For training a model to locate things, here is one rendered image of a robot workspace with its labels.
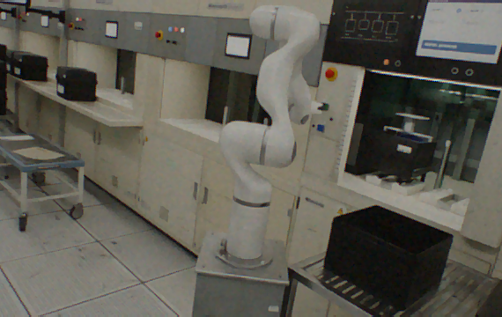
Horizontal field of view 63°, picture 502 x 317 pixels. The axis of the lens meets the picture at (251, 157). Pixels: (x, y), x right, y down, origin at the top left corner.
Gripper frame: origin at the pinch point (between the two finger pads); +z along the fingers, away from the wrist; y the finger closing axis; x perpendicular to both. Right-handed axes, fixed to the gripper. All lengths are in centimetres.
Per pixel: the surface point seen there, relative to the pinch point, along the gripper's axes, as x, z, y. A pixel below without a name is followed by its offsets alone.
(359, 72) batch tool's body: 17.3, 3.4, 14.1
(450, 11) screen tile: 43, 3, 46
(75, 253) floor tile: -120, -56, -128
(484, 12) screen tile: 43, 3, 57
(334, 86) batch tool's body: 9.5, 3.2, 2.8
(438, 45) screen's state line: 31, 2, 44
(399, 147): -12.8, 22.6, 30.3
